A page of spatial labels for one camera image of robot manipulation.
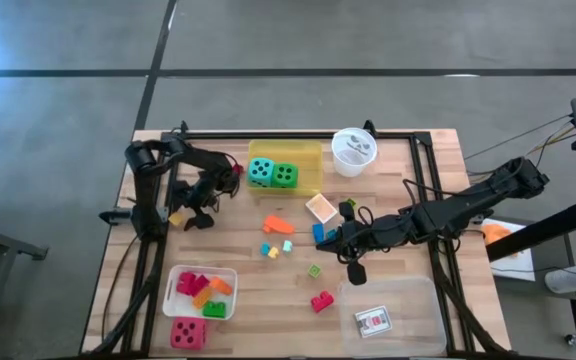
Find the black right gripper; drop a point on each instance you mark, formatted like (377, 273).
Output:
(378, 232)

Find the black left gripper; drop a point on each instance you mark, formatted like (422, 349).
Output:
(215, 182)

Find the pale yellow toy block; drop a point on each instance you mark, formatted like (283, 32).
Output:
(176, 218)

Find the teal foam die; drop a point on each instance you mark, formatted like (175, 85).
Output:
(255, 177)

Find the red large toy block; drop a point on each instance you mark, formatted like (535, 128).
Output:
(185, 282)
(200, 284)

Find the playing card box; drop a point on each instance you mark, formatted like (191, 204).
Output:
(373, 321)

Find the orange wedge toy block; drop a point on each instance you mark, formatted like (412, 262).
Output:
(221, 285)

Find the green foam die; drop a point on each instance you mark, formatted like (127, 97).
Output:
(290, 182)

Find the green large toy block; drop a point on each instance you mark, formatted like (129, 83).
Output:
(214, 310)

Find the red foam die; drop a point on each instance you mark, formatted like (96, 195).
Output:
(188, 342)

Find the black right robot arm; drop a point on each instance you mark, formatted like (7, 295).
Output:
(468, 205)

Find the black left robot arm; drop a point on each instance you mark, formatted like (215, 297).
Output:
(143, 190)

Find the teal toy block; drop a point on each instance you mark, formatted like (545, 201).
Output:
(331, 234)

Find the dark blue toy block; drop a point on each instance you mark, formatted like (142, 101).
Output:
(318, 233)

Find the green small toy block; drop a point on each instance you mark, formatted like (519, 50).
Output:
(351, 202)

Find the small tan square dish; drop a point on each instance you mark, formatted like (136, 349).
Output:
(321, 208)

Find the lime green toy block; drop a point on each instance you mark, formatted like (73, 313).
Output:
(314, 271)

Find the mint small toy block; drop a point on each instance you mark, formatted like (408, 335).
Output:
(287, 245)

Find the red stepped toy block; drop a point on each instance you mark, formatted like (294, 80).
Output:
(322, 301)

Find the orange curved toy block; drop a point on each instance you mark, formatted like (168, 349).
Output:
(278, 225)

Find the white round cup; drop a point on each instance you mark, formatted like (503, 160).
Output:
(340, 165)

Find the blue small toy block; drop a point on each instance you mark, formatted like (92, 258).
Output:
(265, 248)

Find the orange flat studded block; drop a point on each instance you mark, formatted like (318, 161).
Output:
(202, 298)

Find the clear plastic bin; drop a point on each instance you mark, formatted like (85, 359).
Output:
(418, 310)

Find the grey metal piece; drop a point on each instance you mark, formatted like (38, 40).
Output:
(353, 136)
(359, 147)

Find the yellow translucent bin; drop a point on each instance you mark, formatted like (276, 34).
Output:
(308, 150)

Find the orange object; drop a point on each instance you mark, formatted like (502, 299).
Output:
(498, 233)

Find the white paper sheet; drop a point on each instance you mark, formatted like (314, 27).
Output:
(518, 265)

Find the black slanted beam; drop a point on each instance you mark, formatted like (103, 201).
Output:
(538, 230)

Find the caster wheel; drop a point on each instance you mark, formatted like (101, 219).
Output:
(574, 341)

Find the black aluminium table frame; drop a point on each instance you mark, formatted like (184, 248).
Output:
(308, 134)

